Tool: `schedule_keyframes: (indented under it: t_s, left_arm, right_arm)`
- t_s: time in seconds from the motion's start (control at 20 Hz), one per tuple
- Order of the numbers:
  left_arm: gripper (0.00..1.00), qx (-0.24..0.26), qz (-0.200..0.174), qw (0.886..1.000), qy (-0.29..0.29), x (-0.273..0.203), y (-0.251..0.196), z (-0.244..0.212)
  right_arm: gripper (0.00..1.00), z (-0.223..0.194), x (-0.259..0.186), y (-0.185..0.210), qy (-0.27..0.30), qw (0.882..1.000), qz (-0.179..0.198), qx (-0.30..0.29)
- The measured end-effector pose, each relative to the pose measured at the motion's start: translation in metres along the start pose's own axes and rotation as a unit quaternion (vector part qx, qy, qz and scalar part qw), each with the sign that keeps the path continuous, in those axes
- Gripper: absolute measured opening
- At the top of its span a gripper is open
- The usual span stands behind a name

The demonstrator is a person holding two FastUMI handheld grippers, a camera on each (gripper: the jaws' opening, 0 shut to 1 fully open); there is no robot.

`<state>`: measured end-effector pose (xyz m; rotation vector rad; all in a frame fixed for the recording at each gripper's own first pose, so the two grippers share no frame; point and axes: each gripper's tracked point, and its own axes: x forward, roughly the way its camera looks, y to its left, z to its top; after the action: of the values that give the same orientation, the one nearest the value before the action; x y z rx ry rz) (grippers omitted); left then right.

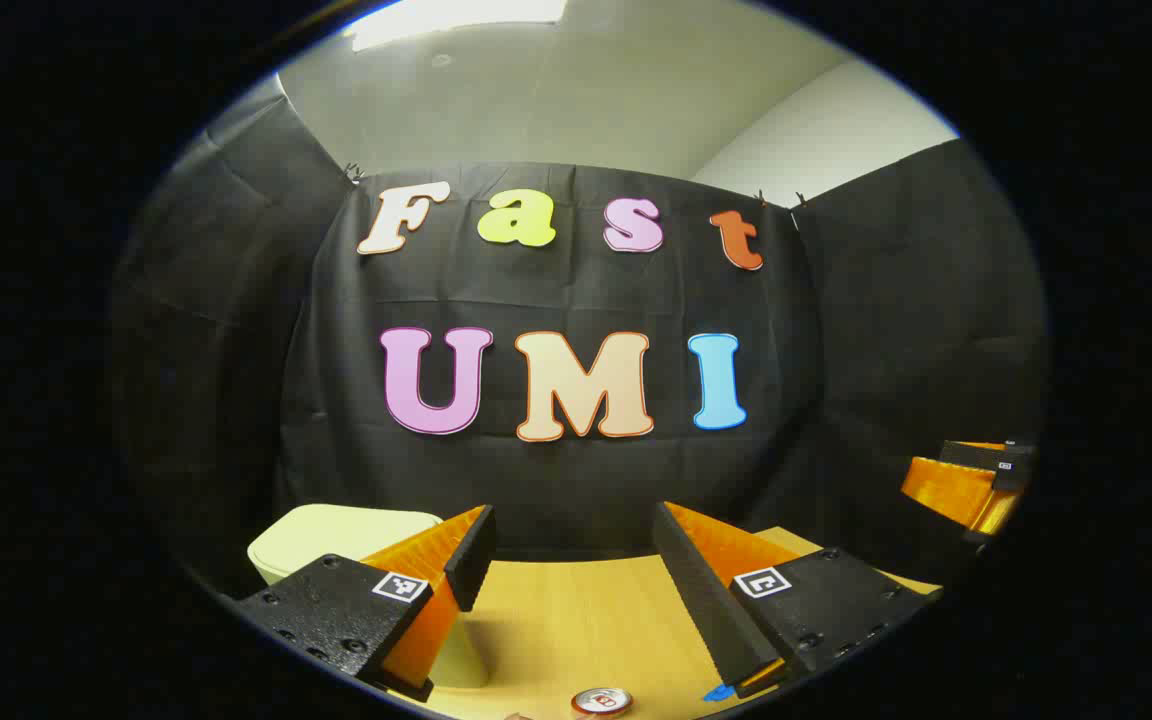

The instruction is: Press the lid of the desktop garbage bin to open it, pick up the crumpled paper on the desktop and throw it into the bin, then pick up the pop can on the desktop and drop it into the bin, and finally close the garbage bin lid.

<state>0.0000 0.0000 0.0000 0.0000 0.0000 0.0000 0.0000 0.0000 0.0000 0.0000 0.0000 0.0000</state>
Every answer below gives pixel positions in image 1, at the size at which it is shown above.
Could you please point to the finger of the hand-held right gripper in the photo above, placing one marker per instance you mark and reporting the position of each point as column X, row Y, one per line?
column 946, row 490

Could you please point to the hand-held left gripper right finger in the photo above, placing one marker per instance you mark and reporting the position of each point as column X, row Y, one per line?
column 706, row 600

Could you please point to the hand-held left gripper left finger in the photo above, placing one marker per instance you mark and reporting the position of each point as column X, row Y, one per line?
column 471, row 560

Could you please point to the blue paper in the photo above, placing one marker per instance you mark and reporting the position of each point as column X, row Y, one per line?
column 718, row 693

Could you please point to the pale green garbage bin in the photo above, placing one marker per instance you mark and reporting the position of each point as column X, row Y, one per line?
column 336, row 530

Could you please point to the red pop can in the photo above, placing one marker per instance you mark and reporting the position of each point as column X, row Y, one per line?
column 601, row 702

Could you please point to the black backdrop cloth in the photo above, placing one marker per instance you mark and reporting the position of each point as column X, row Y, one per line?
column 556, row 480

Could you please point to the ceiling light panel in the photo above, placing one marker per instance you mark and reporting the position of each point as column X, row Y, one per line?
column 456, row 18

